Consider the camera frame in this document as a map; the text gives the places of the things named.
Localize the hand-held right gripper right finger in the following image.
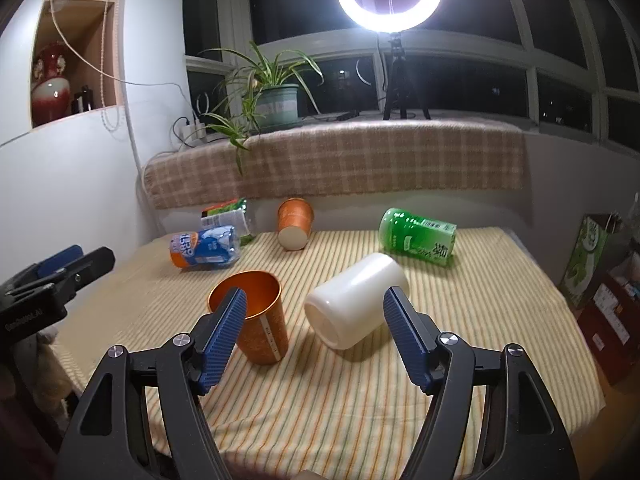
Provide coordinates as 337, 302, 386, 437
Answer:
383, 286, 582, 480

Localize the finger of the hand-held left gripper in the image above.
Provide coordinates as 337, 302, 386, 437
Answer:
47, 246, 117, 295
27, 244, 84, 281

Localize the blue orange plastic bottle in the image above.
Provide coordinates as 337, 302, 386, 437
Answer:
169, 224, 246, 271

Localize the orange metal cup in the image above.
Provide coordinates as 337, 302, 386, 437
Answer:
208, 270, 290, 365

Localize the white cup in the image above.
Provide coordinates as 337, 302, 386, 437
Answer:
304, 252, 412, 350

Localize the green drink can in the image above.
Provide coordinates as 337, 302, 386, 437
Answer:
378, 207, 458, 267

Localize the orange paper cup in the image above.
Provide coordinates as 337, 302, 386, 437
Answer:
276, 198, 315, 252

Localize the black bottle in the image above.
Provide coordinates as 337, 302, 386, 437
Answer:
72, 85, 95, 114

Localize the black tripod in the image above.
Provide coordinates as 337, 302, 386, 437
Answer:
382, 32, 432, 121

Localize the wooden wall shelf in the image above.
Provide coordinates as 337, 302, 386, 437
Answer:
29, 0, 127, 131

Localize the white power strip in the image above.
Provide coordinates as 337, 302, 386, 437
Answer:
184, 119, 209, 144

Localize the red cardboard box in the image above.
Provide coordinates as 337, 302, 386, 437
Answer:
574, 269, 640, 387

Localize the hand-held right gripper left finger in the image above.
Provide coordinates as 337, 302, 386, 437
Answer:
57, 287, 249, 480

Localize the green cardboard box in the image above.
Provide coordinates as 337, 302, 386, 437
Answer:
558, 213, 624, 309

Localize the red ceramic vase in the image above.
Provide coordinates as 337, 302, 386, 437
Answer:
30, 42, 71, 124

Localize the plaid blanket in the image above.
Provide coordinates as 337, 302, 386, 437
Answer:
144, 113, 527, 211

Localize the white cable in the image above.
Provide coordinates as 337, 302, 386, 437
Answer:
102, 0, 196, 196

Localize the striped table mat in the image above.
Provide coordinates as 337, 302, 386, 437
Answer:
52, 226, 608, 480

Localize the green label plastic bottle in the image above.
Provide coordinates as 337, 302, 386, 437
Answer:
200, 198, 257, 247

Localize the potted spider plant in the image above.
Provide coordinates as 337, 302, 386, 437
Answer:
198, 40, 325, 177

